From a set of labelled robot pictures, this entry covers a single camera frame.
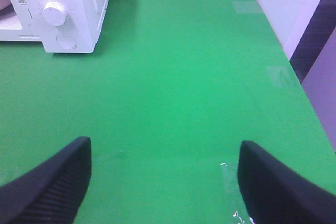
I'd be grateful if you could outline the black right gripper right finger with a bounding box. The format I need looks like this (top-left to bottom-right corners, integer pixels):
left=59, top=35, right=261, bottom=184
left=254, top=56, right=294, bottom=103
left=237, top=141, right=335, bottom=223

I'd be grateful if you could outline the white microwave knob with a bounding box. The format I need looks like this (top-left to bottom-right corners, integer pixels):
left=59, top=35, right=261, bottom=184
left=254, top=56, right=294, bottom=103
left=42, top=1, right=72, bottom=26

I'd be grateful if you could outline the round door release button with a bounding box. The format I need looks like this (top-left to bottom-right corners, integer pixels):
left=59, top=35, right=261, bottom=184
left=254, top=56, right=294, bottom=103
left=56, top=33, right=77, bottom=49

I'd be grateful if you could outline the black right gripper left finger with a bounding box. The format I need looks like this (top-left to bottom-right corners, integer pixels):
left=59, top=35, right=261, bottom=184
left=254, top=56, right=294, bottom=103
left=1, top=136, right=92, bottom=223

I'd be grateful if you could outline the white microwave oven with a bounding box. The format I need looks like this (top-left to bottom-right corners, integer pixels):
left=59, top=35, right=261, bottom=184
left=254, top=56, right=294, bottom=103
left=1, top=0, right=109, bottom=53

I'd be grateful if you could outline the pink round plate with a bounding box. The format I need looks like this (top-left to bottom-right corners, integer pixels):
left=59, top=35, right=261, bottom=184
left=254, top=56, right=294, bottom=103
left=1, top=0, right=14, bottom=12

